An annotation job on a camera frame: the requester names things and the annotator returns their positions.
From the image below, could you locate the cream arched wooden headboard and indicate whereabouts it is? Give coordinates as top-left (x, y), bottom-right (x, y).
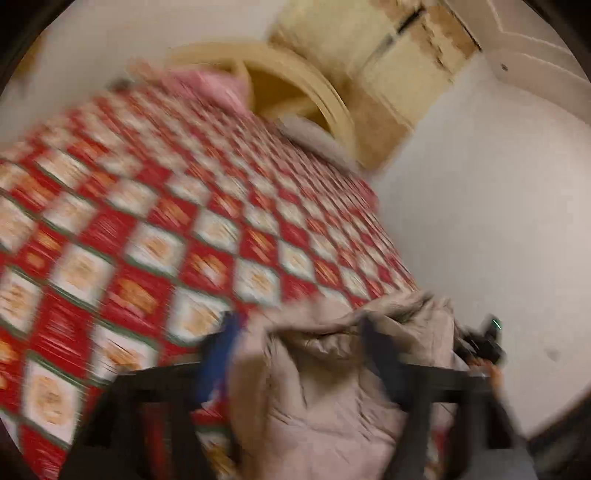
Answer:
top-left (164, 40), bottom-right (358, 156)

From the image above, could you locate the beige quilted puffer jacket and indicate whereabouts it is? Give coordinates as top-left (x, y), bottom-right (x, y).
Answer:
top-left (228, 292), bottom-right (455, 479)

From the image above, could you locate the striped pillow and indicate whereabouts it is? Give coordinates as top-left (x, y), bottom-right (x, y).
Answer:
top-left (276, 115), bottom-right (359, 173)

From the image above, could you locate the pink floral blanket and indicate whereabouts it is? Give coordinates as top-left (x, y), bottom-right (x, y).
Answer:
top-left (127, 60), bottom-right (252, 115)

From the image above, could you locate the red teddy bear patchwork bedspread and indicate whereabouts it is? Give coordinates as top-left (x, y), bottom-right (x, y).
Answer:
top-left (1, 87), bottom-right (415, 479)

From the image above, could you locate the white ceiling cornice moulding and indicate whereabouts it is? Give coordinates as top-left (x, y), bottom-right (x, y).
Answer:
top-left (447, 0), bottom-right (590, 123)

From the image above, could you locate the beige patterned curtain behind headboard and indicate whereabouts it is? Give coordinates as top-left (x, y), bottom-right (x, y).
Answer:
top-left (270, 0), bottom-right (479, 172)

